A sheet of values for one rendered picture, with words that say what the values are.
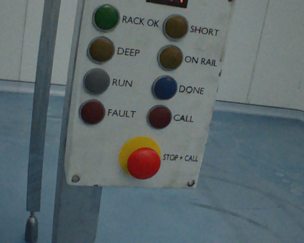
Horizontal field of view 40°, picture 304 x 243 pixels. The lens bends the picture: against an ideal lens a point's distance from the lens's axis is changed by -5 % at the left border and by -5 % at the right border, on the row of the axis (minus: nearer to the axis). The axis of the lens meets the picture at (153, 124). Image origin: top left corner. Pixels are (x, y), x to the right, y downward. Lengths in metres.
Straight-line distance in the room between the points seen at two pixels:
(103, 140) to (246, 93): 4.22
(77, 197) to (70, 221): 0.04
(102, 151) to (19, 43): 3.60
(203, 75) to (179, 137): 0.08
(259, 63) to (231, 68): 0.33
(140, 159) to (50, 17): 1.19
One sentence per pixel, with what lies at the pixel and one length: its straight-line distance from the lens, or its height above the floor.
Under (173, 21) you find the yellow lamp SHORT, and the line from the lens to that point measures 0.49.
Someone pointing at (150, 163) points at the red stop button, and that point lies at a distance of 0.50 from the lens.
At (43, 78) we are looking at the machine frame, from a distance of 1.68.
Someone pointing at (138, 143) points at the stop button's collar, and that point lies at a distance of 0.52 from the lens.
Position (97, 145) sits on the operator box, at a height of 0.97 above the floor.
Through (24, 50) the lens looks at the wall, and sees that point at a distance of 4.10.
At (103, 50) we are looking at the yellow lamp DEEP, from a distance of 0.47.
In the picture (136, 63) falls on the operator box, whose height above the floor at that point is 1.08.
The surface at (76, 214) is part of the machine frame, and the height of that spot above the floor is 0.84.
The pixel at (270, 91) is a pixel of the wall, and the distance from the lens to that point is 4.83.
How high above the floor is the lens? 1.17
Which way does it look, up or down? 18 degrees down
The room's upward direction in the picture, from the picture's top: 10 degrees clockwise
